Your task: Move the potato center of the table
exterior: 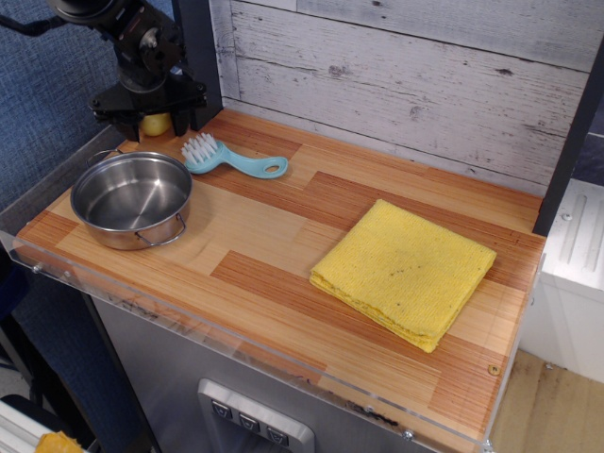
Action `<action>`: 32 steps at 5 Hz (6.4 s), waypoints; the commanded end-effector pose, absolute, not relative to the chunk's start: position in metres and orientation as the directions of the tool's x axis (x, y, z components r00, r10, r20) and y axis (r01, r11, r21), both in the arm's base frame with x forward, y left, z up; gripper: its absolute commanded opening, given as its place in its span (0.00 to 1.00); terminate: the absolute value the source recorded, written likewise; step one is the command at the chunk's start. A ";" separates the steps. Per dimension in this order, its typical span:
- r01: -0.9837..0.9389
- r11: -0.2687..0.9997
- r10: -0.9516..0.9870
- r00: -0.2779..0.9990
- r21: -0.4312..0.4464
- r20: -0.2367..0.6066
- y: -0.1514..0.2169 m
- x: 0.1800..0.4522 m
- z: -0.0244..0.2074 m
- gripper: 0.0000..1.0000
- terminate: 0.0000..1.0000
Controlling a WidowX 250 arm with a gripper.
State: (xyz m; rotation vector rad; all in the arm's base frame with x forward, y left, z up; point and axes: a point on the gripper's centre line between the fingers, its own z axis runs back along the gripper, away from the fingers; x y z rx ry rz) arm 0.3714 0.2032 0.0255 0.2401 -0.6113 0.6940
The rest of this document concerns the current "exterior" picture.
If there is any dark right upright post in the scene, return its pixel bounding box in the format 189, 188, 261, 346
532, 40, 603, 237

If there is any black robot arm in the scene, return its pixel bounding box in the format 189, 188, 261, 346
1, 0, 207, 142

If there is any dark upright post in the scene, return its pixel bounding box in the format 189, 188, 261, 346
532, 40, 603, 237
172, 0, 223, 131

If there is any clear acrylic edge guard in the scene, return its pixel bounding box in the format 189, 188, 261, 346
2, 219, 545, 452

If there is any silver dispenser button panel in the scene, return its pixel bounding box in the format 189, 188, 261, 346
198, 378, 315, 453

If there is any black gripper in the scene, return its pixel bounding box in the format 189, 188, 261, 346
89, 65, 207, 143

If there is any stainless steel pot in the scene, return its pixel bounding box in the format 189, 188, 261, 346
71, 152, 193, 250

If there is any grey metal side rail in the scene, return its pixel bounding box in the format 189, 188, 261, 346
1, 126, 124, 236

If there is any yellow potato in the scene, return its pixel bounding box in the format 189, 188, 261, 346
140, 113, 172, 137

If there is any dark left upright post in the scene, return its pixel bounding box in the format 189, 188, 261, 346
172, 0, 223, 131

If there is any yellow object bottom left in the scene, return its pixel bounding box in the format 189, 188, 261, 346
34, 431, 84, 453

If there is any white ribbed side cabinet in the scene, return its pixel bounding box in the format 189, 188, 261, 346
519, 179, 603, 382

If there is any light blue scrub brush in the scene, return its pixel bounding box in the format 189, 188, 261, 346
181, 133, 289, 179

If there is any folded yellow cloth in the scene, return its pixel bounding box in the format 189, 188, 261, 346
310, 200, 496, 353

